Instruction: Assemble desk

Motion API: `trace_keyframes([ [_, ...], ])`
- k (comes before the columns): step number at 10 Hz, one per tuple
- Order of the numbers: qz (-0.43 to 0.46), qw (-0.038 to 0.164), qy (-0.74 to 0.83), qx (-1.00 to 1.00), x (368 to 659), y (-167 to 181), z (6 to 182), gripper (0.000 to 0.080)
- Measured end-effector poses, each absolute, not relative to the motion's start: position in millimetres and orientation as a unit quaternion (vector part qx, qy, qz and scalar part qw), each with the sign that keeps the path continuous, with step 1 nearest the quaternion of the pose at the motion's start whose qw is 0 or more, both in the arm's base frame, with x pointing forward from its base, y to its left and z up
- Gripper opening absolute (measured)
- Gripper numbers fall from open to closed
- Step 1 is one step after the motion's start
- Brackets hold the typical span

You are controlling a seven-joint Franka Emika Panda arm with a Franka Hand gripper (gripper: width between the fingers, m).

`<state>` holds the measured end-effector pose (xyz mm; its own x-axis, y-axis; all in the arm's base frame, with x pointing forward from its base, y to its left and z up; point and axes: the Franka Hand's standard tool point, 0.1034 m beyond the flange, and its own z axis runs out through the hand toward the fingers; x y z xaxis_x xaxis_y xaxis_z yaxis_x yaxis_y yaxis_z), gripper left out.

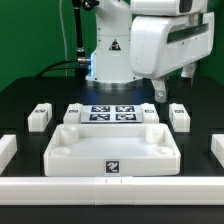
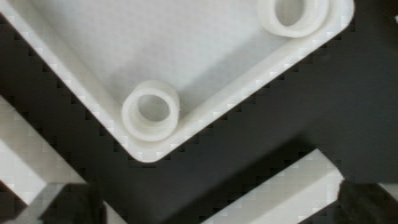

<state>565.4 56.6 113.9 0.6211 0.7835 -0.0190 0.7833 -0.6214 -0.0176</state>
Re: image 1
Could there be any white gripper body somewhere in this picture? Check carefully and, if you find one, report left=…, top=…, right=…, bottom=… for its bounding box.
left=130, top=12, right=214, bottom=79

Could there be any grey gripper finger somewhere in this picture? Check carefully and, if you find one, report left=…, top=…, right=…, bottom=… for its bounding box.
left=152, top=77, right=167, bottom=103
left=179, top=63, right=196, bottom=88

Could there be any white desk top tray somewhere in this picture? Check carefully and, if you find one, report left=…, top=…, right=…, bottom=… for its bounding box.
left=44, top=124, right=181, bottom=177

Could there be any fiducial marker plate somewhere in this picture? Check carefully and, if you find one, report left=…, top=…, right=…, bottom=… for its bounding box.
left=81, top=105, right=142, bottom=123

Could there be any white front fence bar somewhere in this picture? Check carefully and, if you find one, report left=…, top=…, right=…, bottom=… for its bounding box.
left=0, top=177, right=224, bottom=205

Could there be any white left fence block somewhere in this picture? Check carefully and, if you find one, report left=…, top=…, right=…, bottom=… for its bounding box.
left=0, top=135, right=17, bottom=175

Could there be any black cable bundle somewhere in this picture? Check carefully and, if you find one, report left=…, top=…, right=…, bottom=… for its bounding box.
left=35, top=59, right=92, bottom=78

